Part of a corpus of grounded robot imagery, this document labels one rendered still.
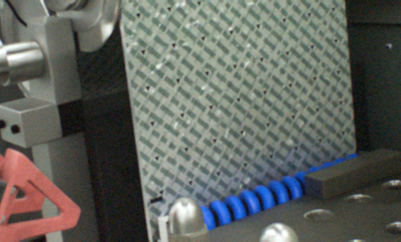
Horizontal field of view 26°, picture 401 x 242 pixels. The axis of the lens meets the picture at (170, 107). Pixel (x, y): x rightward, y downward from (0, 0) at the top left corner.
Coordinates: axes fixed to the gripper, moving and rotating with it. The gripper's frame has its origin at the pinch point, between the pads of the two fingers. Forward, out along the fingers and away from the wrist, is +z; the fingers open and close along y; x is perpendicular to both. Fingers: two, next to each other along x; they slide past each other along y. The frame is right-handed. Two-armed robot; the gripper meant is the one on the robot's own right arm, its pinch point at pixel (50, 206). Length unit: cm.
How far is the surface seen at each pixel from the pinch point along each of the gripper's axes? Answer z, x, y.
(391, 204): 23.4, 8.6, 11.2
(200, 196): 13.2, 4.2, 0.2
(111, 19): 0.1, 15.2, -0.7
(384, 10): 31.3, 27.8, -3.9
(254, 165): 17.8, 8.3, 0.2
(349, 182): 23.3, 9.4, 6.3
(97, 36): 0.8, 13.9, -3.3
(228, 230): 13.0, 2.5, 5.2
